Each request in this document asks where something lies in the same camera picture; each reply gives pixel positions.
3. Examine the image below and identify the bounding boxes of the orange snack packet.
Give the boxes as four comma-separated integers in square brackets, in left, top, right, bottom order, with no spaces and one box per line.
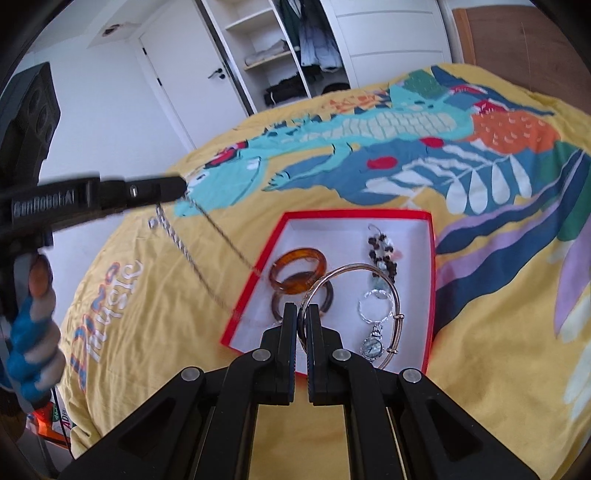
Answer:
[28,401,75,453]

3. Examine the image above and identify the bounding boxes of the silver chain necklace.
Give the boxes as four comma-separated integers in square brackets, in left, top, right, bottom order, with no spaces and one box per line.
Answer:
[148,189,269,324]

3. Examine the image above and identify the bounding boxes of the white room door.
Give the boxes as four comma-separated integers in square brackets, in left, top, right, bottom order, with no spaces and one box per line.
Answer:
[139,0,250,151]

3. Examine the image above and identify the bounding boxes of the person's left hand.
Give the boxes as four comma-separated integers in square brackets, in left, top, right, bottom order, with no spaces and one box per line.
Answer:
[0,254,68,407]

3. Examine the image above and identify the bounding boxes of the wooden door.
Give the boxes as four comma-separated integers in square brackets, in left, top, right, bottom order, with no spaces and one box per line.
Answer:
[452,7,591,100]

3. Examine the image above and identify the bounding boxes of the silver twisted chain bracelet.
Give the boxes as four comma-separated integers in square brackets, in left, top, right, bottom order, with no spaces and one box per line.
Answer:
[359,288,393,324]

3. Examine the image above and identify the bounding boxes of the black speaker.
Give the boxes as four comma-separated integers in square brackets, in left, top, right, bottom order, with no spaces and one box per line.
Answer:
[0,62,62,185]

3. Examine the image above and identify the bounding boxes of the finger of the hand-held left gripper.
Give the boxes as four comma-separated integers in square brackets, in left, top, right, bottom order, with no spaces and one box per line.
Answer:
[99,174,191,209]

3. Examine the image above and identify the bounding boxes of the brown and white beaded bracelet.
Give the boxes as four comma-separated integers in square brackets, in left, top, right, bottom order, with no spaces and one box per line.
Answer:
[367,224,402,284]

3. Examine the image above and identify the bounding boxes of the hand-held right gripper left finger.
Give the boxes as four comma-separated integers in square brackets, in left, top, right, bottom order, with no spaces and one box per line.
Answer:
[58,302,298,480]

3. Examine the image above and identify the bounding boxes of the thin gold bangle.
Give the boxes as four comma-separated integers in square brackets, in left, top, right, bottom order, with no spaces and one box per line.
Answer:
[297,263,406,370]

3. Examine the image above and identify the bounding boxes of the yellow printed blanket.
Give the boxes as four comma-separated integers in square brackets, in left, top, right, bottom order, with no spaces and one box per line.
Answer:
[60,62,591,480]

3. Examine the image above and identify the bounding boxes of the amber bangle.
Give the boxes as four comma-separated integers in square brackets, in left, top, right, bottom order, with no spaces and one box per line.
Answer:
[269,248,328,296]

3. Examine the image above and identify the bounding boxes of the white wardrobe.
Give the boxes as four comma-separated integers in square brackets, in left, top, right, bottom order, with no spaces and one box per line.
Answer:
[198,0,455,116]

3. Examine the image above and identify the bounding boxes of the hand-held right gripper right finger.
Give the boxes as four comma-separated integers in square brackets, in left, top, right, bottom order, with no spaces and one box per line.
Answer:
[306,304,541,480]

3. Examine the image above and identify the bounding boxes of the dark brown bangle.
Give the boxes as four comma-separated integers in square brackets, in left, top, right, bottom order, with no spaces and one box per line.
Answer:
[271,279,334,324]

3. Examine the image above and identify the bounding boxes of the red box with white inside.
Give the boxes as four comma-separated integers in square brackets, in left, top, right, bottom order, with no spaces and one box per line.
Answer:
[219,210,437,377]

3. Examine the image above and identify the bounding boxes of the hanging clothes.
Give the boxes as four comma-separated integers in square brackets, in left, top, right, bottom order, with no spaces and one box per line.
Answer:
[277,0,342,72]

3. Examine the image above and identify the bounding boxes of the dark folded clothes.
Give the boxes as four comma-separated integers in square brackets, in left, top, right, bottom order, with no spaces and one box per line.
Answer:
[264,76,308,108]

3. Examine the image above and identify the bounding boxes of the light folded clothes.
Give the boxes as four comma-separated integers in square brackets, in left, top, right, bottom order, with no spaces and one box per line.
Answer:
[245,41,289,66]

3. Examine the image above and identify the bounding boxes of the silver wristwatch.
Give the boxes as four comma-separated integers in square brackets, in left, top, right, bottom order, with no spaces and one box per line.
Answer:
[360,323,385,361]

